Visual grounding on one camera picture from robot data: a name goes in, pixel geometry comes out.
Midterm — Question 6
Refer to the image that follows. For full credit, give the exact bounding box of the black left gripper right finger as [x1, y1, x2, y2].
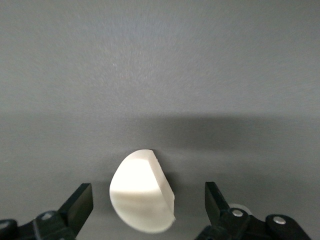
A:
[194, 181, 312, 240]

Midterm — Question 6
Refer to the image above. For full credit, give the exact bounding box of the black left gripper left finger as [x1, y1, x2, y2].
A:
[0, 183, 94, 240]

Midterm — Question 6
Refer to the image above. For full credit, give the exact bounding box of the white steamed bun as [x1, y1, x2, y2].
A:
[108, 149, 177, 234]

